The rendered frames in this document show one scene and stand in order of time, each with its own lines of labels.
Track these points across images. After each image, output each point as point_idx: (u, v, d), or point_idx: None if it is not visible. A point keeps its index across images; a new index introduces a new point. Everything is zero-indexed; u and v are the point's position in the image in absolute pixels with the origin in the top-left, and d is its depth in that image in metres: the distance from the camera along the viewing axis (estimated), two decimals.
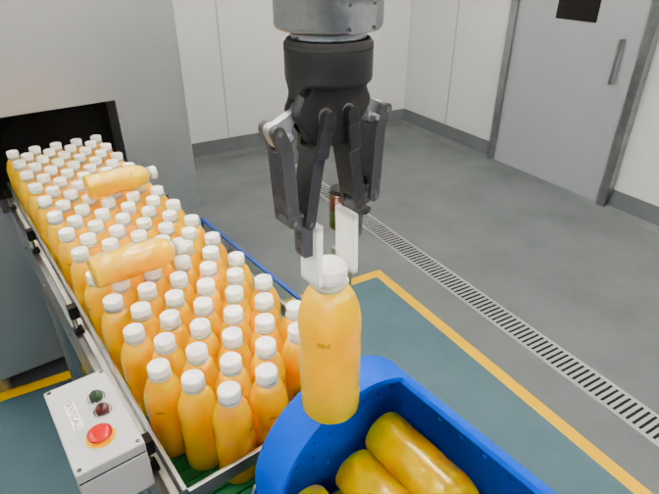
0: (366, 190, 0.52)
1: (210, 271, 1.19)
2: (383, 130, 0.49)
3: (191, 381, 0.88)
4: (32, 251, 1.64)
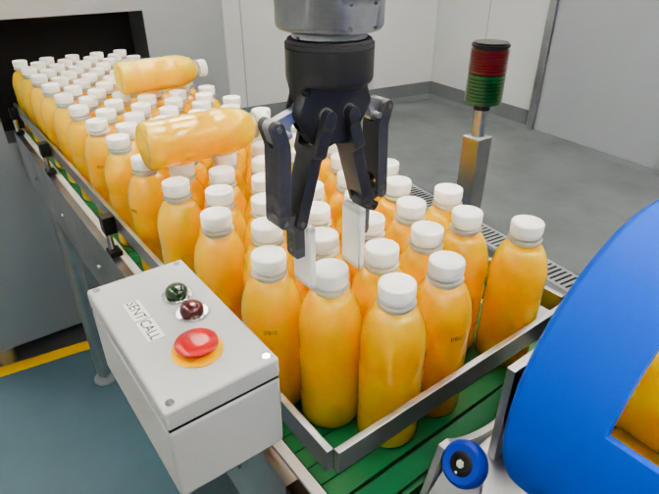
0: (374, 186, 0.53)
1: None
2: (386, 127, 0.49)
3: (331, 273, 0.53)
4: (47, 172, 1.29)
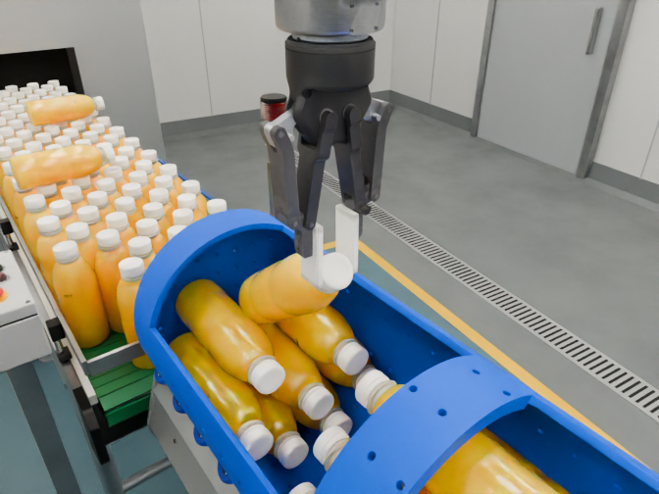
0: (367, 190, 0.52)
1: (138, 178, 1.18)
2: (384, 130, 0.49)
3: (336, 282, 0.53)
4: None
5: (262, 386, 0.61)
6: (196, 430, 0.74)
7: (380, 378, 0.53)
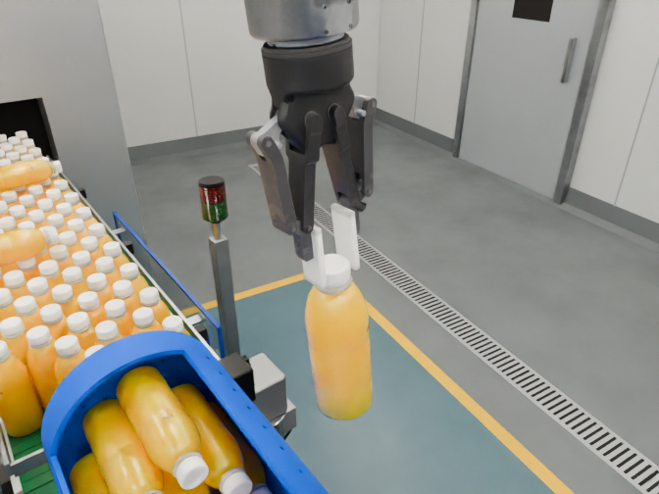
0: (360, 186, 0.52)
1: (81, 260, 1.24)
2: (371, 125, 0.49)
3: (191, 485, 0.67)
4: None
5: None
6: None
7: None
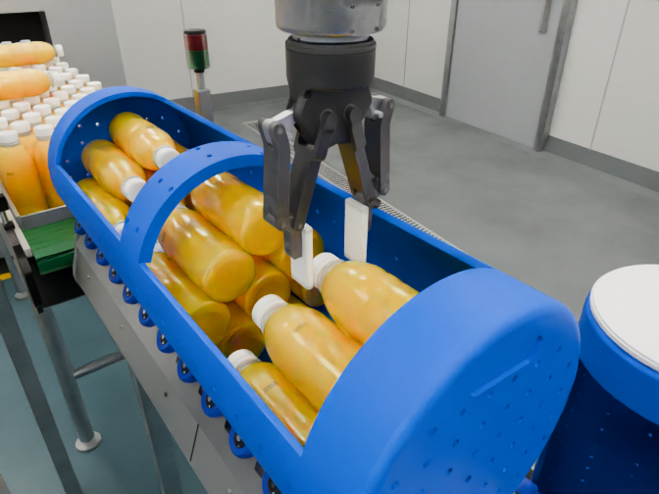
0: (377, 184, 0.53)
1: (80, 98, 1.41)
2: (388, 126, 0.49)
3: None
4: None
5: (130, 194, 0.83)
6: (98, 254, 0.97)
7: None
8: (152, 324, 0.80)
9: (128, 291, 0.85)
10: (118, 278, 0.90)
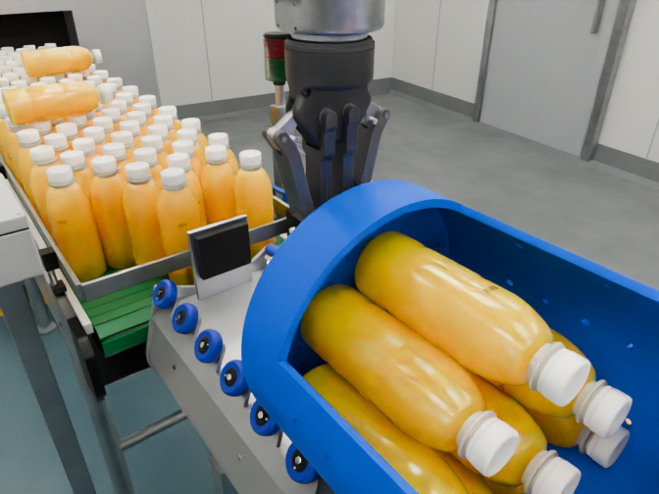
0: None
1: (137, 118, 1.14)
2: (276, 151, 0.46)
3: (566, 399, 0.37)
4: None
5: (490, 466, 0.36)
6: (203, 354, 0.68)
7: None
8: (302, 483, 0.54)
9: (263, 414, 0.58)
10: (221, 386, 0.65)
